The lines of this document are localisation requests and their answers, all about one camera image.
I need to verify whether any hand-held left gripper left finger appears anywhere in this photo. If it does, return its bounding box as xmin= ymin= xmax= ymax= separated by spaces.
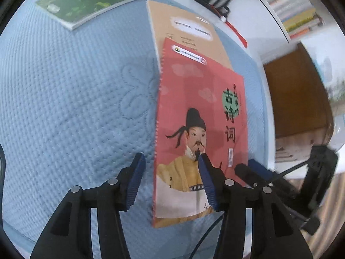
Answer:
xmin=30 ymin=153 xmax=146 ymax=259

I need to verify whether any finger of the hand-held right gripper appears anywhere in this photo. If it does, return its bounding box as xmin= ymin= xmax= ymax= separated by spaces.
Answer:
xmin=248 ymin=159 xmax=281 ymax=184
xmin=234 ymin=163 xmax=270 ymax=188

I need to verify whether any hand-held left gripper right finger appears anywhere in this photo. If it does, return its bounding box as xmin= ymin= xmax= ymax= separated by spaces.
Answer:
xmin=198 ymin=153 xmax=313 ymax=259

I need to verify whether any red poet cover book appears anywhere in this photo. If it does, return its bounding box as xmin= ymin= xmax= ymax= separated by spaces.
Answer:
xmin=152 ymin=38 xmax=250 ymax=228

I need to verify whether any dark green beetle cover book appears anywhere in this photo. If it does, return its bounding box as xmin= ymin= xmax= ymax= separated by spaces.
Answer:
xmin=36 ymin=0 xmax=162 ymax=31

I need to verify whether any row of pale books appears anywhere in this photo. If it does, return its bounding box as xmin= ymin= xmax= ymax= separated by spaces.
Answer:
xmin=270 ymin=0 xmax=324 ymax=39

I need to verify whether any tan slatted furniture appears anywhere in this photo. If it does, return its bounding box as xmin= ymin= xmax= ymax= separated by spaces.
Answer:
xmin=307 ymin=173 xmax=345 ymax=259

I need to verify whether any brown wooden cabinet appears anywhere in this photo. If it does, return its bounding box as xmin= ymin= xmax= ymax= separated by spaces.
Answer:
xmin=263 ymin=43 xmax=336 ymax=139

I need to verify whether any light blue quilted mat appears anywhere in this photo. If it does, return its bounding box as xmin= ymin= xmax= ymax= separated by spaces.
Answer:
xmin=0 ymin=0 xmax=273 ymax=259

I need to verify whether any red tassel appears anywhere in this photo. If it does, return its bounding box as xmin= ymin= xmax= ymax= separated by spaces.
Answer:
xmin=221 ymin=16 xmax=248 ymax=49

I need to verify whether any tan book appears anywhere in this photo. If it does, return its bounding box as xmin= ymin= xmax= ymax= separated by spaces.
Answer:
xmin=146 ymin=0 xmax=234 ymax=72

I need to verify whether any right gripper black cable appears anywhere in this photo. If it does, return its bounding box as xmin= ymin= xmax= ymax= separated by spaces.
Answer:
xmin=186 ymin=159 xmax=310 ymax=259

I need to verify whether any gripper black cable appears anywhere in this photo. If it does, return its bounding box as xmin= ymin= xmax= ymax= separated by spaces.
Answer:
xmin=186 ymin=159 xmax=310 ymax=259
xmin=0 ymin=146 xmax=6 ymax=222

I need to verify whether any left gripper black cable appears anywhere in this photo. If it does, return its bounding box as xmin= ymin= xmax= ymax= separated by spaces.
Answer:
xmin=0 ymin=146 xmax=6 ymax=222

